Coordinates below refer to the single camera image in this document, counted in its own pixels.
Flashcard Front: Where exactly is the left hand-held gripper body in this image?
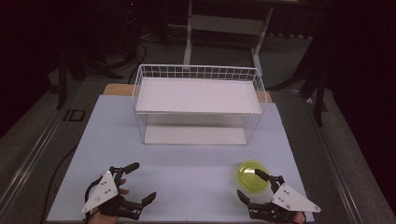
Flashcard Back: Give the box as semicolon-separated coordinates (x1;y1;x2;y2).
81;167;141;221

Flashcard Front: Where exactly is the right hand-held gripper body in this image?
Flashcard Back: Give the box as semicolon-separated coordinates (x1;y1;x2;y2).
248;175;322;224

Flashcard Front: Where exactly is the green plastic bowl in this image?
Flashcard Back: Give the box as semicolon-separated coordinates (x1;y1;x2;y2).
235;160;271;195

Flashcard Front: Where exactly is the white wire shelf rack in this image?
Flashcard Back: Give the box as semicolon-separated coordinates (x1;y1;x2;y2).
132;63;269;147

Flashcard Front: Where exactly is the person's right hand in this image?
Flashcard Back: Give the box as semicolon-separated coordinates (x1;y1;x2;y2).
287;211;308;224

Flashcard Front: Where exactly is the person's left hand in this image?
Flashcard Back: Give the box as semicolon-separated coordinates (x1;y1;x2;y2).
88;178;131;224

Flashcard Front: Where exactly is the white table mat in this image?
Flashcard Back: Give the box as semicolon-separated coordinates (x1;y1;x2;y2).
46;94;316;224

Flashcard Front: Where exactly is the black metal stand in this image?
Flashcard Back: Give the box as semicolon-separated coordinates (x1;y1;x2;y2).
55;46;69;110
297;59;328;128

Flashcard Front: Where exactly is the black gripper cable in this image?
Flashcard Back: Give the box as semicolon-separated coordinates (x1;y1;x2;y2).
84;177;105;204

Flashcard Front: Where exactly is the black floor cable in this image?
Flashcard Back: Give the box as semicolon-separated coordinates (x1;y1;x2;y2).
39;145;78;224

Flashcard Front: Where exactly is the metal floor rail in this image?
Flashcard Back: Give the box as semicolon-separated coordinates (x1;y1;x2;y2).
0;88;82;213
303;94;366;224

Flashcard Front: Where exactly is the bundle of black cables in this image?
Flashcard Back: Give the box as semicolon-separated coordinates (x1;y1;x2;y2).
69;34;148;85

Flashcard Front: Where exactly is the white metal table frame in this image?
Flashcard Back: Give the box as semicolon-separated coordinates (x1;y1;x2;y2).
182;0;276;77

